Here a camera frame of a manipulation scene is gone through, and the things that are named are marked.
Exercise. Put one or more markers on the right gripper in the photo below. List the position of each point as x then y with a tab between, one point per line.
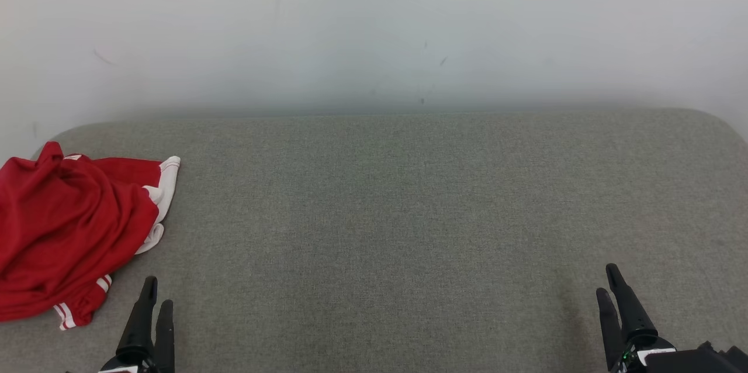
684	362

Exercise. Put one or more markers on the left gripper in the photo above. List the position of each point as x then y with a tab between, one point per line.
125	366

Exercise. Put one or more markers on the red shorts white side stripe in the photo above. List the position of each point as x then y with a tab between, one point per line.
87	192

